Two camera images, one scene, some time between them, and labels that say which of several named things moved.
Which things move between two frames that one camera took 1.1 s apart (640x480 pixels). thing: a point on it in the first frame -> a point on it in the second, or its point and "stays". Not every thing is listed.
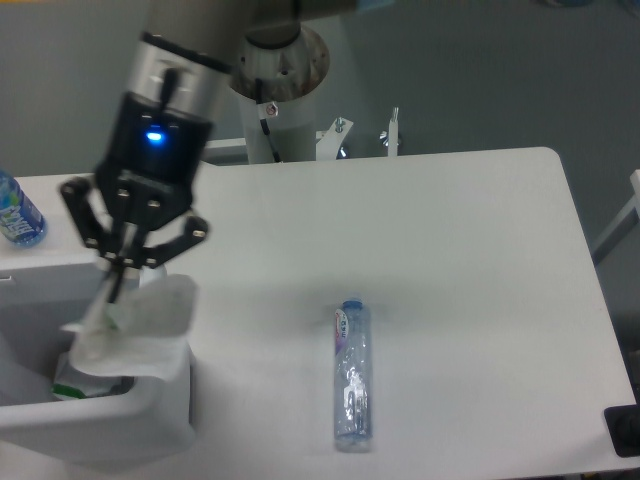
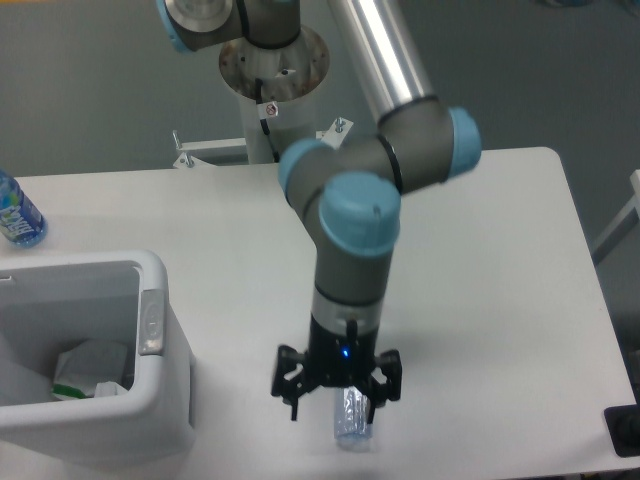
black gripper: [147, 168] -> [340, 360]
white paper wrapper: [142, 333] -> [109, 389]
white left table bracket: [229, 151] stays
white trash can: [151, 422] stays
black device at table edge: [623, 424] stays
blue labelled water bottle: [21, 223] stays
